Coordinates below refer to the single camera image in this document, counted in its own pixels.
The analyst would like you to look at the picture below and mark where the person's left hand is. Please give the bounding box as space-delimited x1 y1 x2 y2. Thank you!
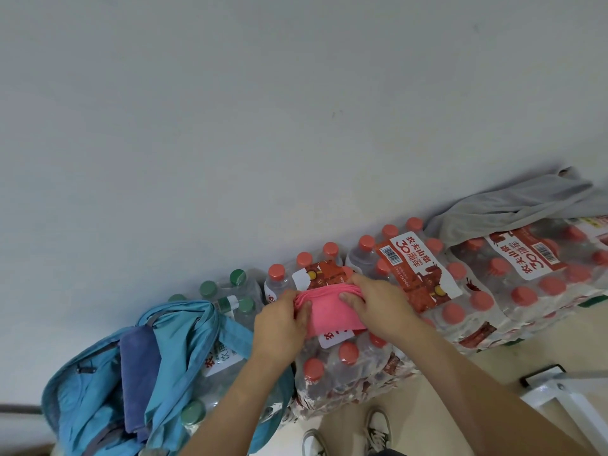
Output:
250 289 315 372

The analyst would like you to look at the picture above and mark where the person's right hand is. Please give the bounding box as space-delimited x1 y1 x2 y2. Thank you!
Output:
338 272 424 348

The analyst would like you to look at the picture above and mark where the pink towel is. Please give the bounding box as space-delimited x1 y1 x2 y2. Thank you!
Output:
292 284 370 341

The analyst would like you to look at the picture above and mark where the grey-blue towel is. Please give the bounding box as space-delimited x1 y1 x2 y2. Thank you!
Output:
118 324 163 443

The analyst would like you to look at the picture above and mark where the light blue backpack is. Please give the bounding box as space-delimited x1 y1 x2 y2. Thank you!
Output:
41 298 296 456

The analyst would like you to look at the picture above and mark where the person's left forearm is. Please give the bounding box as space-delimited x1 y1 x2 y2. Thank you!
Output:
179 355 296 456

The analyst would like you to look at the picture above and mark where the person's right forearm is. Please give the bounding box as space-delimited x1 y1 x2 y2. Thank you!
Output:
398 321 586 456

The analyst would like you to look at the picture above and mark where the stack of water bottle packs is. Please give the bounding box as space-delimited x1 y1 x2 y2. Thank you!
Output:
166 215 608 424

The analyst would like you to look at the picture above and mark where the white and black sneaker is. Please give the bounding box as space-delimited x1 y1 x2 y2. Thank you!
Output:
301 427 329 456
362 407 394 455

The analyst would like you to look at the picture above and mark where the white gym machine frame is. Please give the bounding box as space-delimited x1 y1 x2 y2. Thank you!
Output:
519 364 608 456

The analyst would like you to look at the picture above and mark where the white panel leaning on wall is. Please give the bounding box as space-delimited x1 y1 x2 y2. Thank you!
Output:
0 403 44 417

